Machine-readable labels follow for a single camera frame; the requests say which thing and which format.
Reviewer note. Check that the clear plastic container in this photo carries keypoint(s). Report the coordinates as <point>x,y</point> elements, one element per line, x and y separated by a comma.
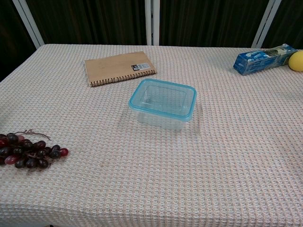
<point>163,123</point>

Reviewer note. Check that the blue container lid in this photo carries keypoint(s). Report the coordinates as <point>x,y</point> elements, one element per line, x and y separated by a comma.
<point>165,99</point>

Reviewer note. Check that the dark curtain panel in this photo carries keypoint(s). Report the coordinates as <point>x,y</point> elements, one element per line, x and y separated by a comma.
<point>90,21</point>
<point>11,42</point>
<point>208,21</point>
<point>288,21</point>

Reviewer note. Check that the white frame post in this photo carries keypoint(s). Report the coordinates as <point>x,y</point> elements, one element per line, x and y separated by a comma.
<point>266,23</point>
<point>29,23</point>
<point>152,21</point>

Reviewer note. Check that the dark red grape bunch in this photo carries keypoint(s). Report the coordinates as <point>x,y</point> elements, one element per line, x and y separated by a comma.
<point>28,153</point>

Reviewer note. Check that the beige waffle-weave tablecloth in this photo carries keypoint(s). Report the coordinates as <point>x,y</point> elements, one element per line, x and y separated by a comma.
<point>151,170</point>

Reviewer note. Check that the brown spiral-bound notebook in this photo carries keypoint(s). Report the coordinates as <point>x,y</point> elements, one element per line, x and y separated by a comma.
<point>111,67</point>

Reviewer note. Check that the blue cookie package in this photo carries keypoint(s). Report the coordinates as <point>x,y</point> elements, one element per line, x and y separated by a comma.
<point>258,60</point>

